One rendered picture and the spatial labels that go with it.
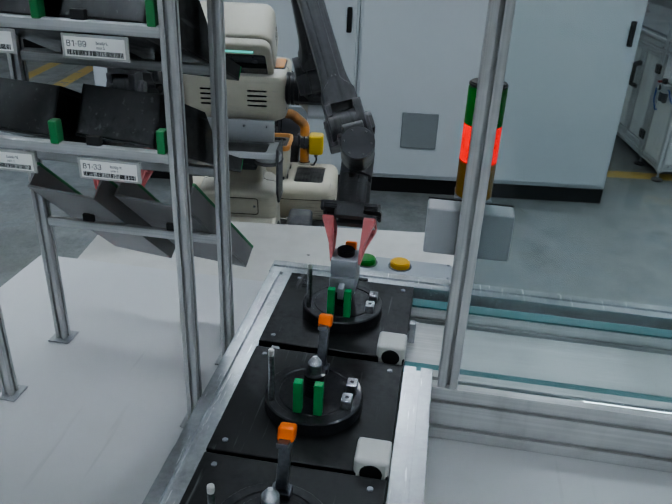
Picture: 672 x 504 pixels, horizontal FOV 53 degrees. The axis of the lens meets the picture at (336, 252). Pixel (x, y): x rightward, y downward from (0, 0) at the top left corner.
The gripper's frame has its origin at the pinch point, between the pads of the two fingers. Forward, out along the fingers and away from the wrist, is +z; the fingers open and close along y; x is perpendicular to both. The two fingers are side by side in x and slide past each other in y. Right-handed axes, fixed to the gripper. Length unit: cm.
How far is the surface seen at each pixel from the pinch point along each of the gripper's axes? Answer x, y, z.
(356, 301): 6.2, 2.2, 6.2
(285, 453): -31.1, -0.8, 30.7
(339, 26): 233, -45, -189
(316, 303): 4.4, -4.6, 7.5
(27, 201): 249, -218, -71
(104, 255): 37, -61, -3
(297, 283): 13.0, -10.0, 2.8
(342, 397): -16.5, 3.7, 23.3
